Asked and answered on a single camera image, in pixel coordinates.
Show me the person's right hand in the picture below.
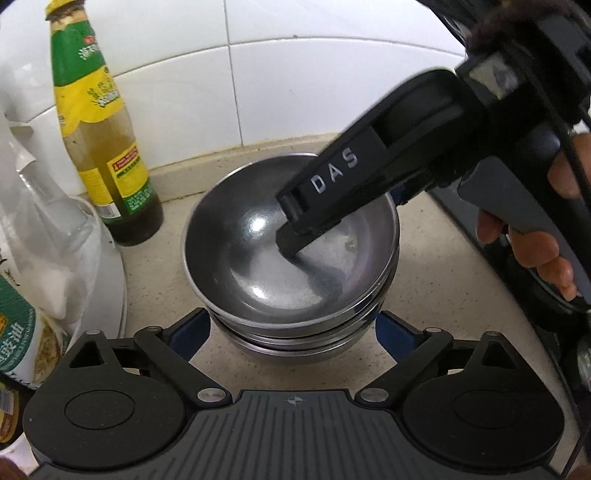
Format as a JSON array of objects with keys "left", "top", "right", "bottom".
[{"left": 476, "top": 131, "right": 591, "bottom": 302}]

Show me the white two-tier turntable rack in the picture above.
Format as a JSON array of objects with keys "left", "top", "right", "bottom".
[{"left": 1, "top": 119, "right": 126, "bottom": 386}]

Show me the steel bowl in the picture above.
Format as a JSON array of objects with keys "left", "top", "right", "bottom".
[
  {"left": 182, "top": 154, "right": 400, "bottom": 335},
  {"left": 212, "top": 303, "right": 382, "bottom": 365},
  {"left": 207, "top": 254, "right": 399, "bottom": 350}
]

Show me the purple label fish sauce bottle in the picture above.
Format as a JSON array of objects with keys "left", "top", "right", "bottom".
[{"left": 0, "top": 275, "right": 69, "bottom": 389}]

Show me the green yellow label oil bottle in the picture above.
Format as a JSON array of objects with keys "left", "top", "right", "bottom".
[{"left": 45, "top": 1, "right": 163, "bottom": 246}]

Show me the clear plastic bag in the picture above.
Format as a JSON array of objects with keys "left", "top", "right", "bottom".
[{"left": 1, "top": 117, "right": 101, "bottom": 336}]

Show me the yellow cap vinegar bottle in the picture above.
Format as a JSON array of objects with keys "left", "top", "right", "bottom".
[{"left": 0, "top": 375, "right": 29, "bottom": 449}]

